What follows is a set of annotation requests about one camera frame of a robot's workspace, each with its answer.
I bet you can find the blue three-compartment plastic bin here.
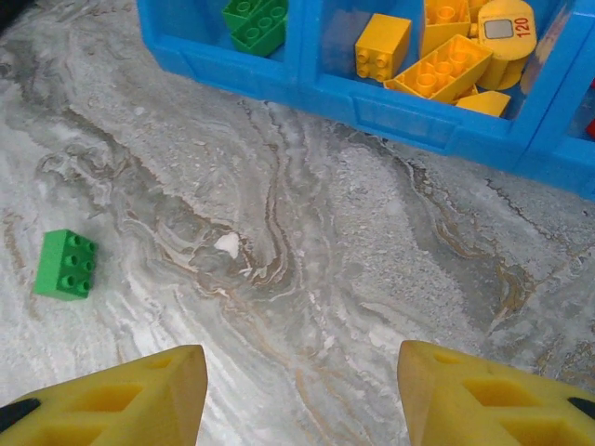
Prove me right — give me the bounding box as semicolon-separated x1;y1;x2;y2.
136;0;595;202

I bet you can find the green lego brick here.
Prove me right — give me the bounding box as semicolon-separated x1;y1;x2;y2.
32;229;99;302
221;0;261;32
231;0;289;59

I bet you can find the yellow lego brick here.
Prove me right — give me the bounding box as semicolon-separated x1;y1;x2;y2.
454;90;512;119
383;33;494;106
420;0;480;59
354;12;413;85

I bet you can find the round yellow lego piece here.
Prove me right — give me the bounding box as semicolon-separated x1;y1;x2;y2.
471;0;539;92

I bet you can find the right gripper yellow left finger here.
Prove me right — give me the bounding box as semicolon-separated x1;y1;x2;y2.
0;344;209;446

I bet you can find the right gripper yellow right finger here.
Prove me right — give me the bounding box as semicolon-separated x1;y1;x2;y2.
398;340;595;446

